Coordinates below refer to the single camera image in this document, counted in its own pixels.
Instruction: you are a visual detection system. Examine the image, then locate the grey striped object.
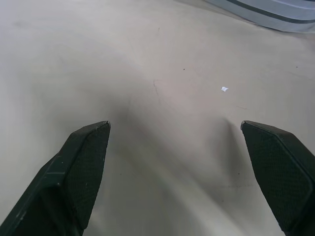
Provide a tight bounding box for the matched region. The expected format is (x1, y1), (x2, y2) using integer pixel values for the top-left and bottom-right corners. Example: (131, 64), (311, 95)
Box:
(205, 0), (315, 32)

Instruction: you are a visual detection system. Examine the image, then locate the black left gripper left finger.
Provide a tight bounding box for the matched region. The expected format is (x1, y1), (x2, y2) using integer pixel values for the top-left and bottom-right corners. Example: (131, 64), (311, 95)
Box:
(0, 120), (111, 236)

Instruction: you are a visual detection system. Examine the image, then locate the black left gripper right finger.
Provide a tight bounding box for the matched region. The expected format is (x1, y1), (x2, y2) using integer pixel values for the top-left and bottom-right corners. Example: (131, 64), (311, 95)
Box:
(240, 120), (315, 236)

